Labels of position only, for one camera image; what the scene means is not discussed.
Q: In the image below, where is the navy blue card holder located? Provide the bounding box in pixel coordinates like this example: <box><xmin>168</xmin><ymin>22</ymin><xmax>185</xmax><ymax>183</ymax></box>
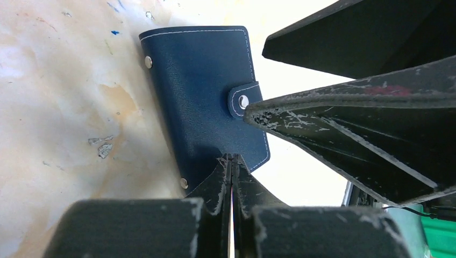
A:
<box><xmin>139</xmin><ymin>26</ymin><xmax>270</xmax><ymax>194</ymax></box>

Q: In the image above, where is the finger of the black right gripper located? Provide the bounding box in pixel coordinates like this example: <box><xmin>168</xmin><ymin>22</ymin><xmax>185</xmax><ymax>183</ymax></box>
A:
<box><xmin>262</xmin><ymin>0</ymin><xmax>455</xmax><ymax>79</ymax></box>
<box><xmin>244</xmin><ymin>56</ymin><xmax>455</xmax><ymax>206</ymax></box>

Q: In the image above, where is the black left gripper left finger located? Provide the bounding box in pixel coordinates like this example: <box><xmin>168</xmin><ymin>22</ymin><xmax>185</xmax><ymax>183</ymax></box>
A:
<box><xmin>187</xmin><ymin>154</ymin><xmax>232</xmax><ymax>257</ymax></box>

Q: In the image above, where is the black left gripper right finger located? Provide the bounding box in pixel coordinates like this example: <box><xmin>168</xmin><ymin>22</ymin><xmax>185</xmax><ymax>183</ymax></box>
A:
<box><xmin>233</xmin><ymin>154</ymin><xmax>288</xmax><ymax>257</ymax></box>

